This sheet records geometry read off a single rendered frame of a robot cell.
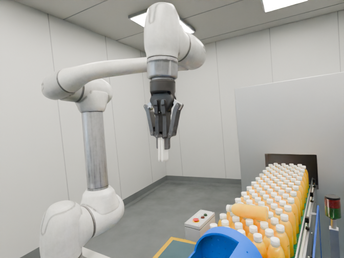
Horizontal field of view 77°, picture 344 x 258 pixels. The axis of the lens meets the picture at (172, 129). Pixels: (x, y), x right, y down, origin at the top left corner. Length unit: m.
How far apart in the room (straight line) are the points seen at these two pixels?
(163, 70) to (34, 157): 3.01
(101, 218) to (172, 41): 0.82
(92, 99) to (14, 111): 2.37
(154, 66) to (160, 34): 0.08
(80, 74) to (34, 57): 2.80
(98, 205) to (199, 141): 4.59
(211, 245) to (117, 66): 0.85
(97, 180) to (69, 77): 0.48
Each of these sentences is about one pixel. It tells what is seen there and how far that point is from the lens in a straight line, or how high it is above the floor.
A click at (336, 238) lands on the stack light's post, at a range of 1.43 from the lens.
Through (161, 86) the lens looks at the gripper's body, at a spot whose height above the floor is 1.80.
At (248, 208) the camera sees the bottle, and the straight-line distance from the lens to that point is 1.33.
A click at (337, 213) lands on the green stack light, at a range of 1.36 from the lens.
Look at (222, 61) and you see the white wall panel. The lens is 5.40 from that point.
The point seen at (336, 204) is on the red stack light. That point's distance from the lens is 1.35.
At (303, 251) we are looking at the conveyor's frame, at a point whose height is 0.90.
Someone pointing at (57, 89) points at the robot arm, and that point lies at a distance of 0.99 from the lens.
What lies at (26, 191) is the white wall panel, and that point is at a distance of 3.47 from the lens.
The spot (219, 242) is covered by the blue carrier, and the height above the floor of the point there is 1.16.
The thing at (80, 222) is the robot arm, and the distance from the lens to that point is 1.05.
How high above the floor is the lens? 1.71
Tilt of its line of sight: 3 degrees down
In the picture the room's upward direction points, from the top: 5 degrees counter-clockwise
